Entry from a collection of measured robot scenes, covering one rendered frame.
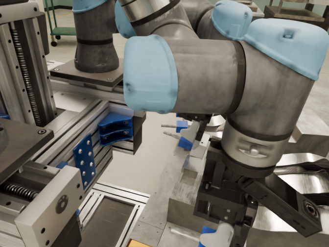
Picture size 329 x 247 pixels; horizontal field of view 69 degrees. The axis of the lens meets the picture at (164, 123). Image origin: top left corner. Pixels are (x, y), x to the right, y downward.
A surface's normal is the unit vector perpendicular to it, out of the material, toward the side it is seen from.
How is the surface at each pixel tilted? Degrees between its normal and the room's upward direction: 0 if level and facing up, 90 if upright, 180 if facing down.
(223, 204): 90
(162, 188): 0
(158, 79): 73
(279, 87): 82
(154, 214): 0
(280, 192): 28
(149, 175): 0
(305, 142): 90
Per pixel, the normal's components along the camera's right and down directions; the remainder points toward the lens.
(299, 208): 0.50, -0.64
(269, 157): 0.15, 0.55
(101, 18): 0.51, 0.50
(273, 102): -0.02, 0.65
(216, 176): -0.33, 0.50
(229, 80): 0.08, 0.26
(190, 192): 0.06, -0.84
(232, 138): -0.86, 0.22
